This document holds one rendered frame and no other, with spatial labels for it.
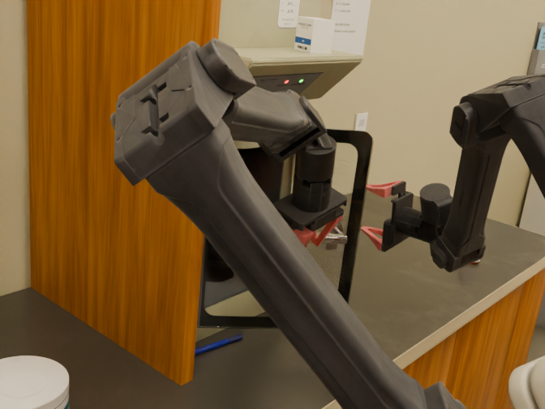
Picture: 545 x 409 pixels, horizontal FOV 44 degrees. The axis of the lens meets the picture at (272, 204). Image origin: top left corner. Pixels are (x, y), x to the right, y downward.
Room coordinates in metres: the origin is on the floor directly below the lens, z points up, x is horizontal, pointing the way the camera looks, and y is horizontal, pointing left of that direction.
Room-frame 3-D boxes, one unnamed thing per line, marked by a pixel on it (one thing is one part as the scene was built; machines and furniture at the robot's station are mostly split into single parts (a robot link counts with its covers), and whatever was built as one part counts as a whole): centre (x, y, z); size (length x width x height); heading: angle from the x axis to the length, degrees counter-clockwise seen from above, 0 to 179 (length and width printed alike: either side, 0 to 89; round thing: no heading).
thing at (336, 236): (1.14, -0.10, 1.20); 0.10 x 0.05 x 0.03; 101
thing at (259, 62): (1.22, 0.00, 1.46); 0.32 x 0.11 x 0.10; 141
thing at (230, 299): (1.16, -0.02, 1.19); 0.30 x 0.01 x 0.40; 101
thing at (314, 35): (1.27, -0.04, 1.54); 0.05 x 0.05 x 0.06; 36
